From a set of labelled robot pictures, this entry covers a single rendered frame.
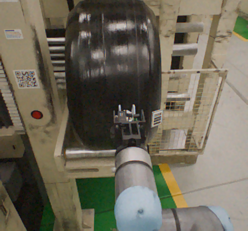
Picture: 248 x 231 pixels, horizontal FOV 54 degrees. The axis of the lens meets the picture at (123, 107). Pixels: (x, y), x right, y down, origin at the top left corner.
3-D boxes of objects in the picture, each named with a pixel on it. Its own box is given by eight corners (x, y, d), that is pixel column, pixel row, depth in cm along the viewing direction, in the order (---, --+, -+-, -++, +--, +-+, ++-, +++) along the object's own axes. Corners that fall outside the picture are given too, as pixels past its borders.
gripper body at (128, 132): (143, 107, 59) (151, 139, 49) (142, 136, 63) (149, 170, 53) (112, 108, 59) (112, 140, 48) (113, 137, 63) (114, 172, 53)
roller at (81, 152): (63, 144, 100) (65, 153, 103) (62, 152, 97) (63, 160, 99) (148, 141, 102) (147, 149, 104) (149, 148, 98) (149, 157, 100)
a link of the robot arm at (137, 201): (115, 246, 40) (114, 213, 36) (114, 191, 50) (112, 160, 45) (163, 243, 40) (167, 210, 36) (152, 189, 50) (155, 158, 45)
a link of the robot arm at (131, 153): (151, 186, 50) (112, 188, 49) (148, 170, 53) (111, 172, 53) (154, 159, 46) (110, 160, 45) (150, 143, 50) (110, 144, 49)
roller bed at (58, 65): (47, 91, 134) (35, 40, 116) (52, 77, 146) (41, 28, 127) (83, 90, 135) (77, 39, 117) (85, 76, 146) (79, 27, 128)
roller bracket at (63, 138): (57, 172, 98) (52, 156, 92) (69, 110, 129) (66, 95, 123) (65, 172, 98) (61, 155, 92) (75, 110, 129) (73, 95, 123)
